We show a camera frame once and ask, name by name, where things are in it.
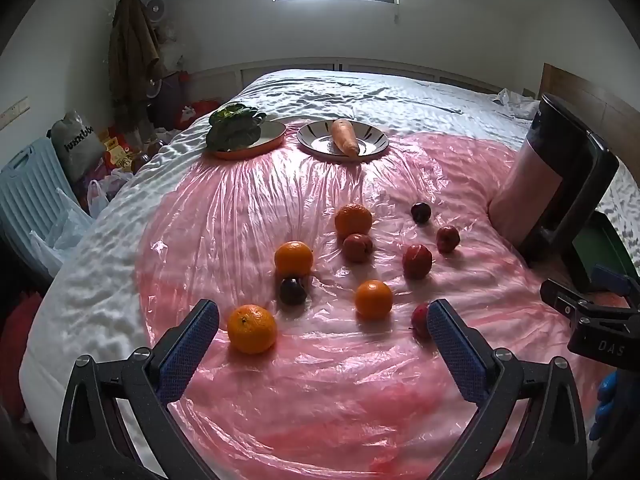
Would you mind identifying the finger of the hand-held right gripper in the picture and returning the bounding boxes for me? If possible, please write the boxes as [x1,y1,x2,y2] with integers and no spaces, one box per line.
[591,265,640,306]
[540,279,601,319]

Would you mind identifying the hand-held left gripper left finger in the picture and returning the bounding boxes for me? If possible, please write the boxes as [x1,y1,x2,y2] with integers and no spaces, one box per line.
[56,299,221,480]

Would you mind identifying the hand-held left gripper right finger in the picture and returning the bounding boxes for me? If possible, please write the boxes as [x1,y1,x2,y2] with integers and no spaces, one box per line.
[426,298,588,480]

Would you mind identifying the green tray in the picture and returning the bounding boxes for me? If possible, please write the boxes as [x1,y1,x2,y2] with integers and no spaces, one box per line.
[570,210,640,293]

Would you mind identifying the red plum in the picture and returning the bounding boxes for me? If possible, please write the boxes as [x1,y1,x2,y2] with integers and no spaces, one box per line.
[402,245,433,279]
[436,226,461,253]
[342,233,374,263]
[411,303,432,339]

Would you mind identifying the orange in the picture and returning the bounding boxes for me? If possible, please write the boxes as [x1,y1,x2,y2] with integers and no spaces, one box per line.
[274,241,314,277]
[334,203,373,238]
[355,280,394,320]
[227,305,277,355]

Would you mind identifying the person's right hand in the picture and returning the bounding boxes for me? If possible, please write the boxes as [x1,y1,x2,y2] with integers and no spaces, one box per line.
[590,370,621,441]

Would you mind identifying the white plastic bag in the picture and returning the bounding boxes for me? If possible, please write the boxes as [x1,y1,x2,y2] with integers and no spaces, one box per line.
[87,167,133,218]
[30,187,93,268]

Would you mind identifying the pink plastic sheet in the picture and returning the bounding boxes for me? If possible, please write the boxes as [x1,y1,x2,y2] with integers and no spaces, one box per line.
[135,132,626,480]

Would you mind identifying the red cloth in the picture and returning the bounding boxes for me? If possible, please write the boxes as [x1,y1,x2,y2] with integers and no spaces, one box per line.
[0,292,46,421]

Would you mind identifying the wooden headboard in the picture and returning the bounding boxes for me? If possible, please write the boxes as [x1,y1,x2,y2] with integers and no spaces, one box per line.
[540,62,640,161]

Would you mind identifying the white crumpled cloth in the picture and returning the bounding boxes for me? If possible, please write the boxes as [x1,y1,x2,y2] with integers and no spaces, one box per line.
[492,87,541,121]

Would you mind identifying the yellow packages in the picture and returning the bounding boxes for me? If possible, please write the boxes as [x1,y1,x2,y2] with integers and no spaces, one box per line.
[97,127,136,173]

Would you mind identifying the leafy green vegetable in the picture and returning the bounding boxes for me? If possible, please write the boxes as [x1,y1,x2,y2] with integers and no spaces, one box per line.
[206,103,268,152]

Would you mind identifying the orange-rimmed plate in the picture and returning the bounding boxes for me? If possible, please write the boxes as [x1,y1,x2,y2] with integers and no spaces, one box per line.
[206,120,288,161]

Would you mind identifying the grey printed bag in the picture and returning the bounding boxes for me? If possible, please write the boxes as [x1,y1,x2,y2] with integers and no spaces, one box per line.
[50,110,108,183]

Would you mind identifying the red bag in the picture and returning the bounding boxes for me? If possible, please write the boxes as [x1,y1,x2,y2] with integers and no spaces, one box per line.
[175,100,221,131]

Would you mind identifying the carrot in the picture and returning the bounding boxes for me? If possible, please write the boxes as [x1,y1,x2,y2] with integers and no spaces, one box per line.
[330,119,361,157]

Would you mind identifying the striped white plate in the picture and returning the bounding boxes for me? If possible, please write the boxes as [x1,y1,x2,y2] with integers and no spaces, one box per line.
[296,120,390,160]

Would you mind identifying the dark purple cabinet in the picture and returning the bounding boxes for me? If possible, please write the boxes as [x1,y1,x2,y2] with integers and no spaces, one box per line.
[150,70,188,128]

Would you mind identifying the brown coat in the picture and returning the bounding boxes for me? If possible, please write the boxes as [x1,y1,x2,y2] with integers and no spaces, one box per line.
[107,0,163,131]

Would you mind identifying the clear jug with black handle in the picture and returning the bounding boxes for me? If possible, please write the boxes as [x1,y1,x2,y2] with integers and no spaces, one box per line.
[487,92,621,281]

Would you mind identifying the wall socket strip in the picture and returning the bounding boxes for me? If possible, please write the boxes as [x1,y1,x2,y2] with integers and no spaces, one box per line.
[0,97,31,126]

